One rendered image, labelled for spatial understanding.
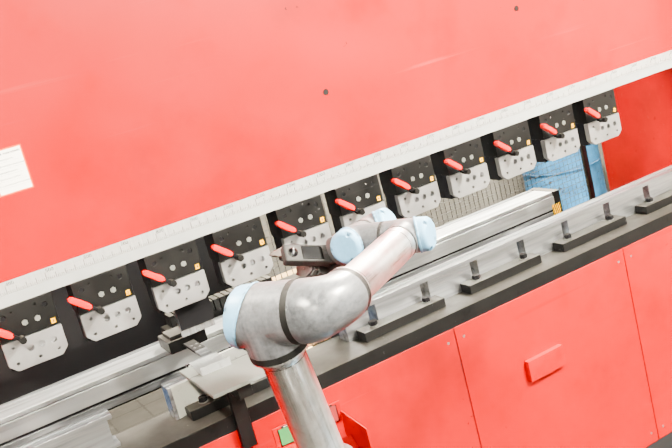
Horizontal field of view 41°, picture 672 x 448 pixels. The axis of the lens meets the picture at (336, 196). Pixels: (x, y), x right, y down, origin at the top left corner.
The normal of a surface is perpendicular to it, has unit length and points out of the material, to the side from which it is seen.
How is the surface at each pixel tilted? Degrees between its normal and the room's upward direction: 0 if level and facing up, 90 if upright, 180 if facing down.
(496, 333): 90
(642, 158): 90
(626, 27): 90
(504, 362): 90
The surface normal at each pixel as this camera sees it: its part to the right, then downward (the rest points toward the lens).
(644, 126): -0.84, 0.31
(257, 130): 0.47, 0.07
